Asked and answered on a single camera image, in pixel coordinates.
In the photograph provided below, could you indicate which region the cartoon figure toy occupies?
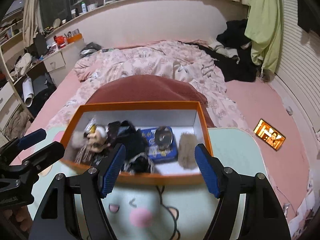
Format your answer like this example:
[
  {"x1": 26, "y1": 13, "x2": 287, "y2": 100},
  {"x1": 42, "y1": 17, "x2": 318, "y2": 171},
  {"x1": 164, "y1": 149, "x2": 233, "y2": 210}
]
[{"x1": 84, "y1": 117, "x2": 108, "y2": 153}]

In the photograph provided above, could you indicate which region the white fluffy pompom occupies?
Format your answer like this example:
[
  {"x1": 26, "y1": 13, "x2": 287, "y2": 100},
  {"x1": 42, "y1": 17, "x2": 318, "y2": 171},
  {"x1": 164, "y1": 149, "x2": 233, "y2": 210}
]
[{"x1": 69, "y1": 131, "x2": 87, "y2": 150}]

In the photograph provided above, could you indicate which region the person left hand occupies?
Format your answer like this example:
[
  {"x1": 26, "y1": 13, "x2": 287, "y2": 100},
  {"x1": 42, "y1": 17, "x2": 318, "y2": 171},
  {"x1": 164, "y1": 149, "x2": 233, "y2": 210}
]
[{"x1": 2, "y1": 206, "x2": 33, "y2": 232}]

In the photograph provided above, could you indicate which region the black fabric accessory bundle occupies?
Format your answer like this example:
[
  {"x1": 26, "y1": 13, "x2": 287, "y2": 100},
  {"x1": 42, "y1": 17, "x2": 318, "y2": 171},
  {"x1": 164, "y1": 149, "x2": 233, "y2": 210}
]
[{"x1": 107, "y1": 120, "x2": 155, "y2": 174}]

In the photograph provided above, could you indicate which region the blue tin box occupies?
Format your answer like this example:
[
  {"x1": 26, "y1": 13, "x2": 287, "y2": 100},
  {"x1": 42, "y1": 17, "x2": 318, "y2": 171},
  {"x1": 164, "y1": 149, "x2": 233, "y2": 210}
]
[{"x1": 141, "y1": 126, "x2": 178, "y2": 164}]

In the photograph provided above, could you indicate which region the rolled white paper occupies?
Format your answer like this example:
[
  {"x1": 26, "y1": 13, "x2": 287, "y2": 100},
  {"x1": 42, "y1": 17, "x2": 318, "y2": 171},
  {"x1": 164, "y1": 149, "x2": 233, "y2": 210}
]
[{"x1": 22, "y1": 77, "x2": 35, "y2": 107}]

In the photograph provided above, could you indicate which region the orange storage box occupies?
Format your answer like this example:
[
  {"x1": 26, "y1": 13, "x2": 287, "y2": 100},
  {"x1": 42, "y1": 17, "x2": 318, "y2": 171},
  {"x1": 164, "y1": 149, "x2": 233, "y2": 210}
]
[{"x1": 61, "y1": 101, "x2": 211, "y2": 185}]

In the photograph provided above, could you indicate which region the lit smartphone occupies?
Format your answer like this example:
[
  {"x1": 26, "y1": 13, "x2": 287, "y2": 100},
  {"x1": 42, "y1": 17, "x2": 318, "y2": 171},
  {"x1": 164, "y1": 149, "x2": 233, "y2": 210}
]
[{"x1": 253, "y1": 119, "x2": 286, "y2": 151}]

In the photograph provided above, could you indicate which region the white bedside drawer cabinet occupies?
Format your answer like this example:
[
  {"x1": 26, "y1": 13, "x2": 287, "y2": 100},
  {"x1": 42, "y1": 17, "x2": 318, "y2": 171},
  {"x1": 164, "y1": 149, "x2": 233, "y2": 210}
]
[{"x1": 43, "y1": 38, "x2": 86, "y2": 87}]

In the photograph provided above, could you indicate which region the dark red cushion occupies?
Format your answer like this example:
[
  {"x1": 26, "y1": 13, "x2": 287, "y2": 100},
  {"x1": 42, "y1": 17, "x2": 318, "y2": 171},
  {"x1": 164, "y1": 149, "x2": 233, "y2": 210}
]
[{"x1": 86, "y1": 75, "x2": 215, "y2": 128}]

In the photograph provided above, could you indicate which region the red container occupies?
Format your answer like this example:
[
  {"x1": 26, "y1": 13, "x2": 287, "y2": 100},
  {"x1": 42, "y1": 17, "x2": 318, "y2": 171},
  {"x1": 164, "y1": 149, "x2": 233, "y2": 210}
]
[{"x1": 54, "y1": 36, "x2": 67, "y2": 49}]

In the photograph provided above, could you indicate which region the grey clothing bundle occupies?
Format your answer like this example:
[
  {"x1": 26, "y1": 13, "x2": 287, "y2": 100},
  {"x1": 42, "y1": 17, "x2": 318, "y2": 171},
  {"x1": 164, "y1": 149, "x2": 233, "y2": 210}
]
[{"x1": 79, "y1": 42, "x2": 101, "y2": 58}]

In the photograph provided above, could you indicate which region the small orange box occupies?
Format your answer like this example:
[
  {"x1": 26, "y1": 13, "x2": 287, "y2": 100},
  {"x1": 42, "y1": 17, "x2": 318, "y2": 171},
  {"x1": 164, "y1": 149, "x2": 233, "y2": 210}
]
[{"x1": 67, "y1": 33, "x2": 82, "y2": 44}]

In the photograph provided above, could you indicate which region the pink floral duvet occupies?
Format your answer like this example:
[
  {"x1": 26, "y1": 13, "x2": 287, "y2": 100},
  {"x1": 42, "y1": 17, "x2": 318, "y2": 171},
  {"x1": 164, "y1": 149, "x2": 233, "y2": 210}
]
[{"x1": 48, "y1": 41, "x2": 249, "y2": 131}]

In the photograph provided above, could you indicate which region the black clothes pile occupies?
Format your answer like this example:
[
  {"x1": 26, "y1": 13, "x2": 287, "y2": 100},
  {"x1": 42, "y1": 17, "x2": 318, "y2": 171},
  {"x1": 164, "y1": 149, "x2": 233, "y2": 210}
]
[{"x1": 198, "y1": 19, "x2": 259, "y2": 82}]

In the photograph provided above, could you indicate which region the white plastic bottle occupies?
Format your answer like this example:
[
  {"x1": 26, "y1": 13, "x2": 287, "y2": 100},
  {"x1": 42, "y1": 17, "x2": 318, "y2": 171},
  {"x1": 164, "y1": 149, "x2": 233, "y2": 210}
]
[{"x1": 81, "y1": 2, "x2": 87, "y2": 14}]

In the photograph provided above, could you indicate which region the green hanging garment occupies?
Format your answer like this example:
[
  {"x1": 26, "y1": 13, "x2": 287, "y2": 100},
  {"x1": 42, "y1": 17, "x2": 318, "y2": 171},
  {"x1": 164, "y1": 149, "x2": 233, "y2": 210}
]
[{"x1": 245, "y1": 0, "x2": 283, "y2": 74}]

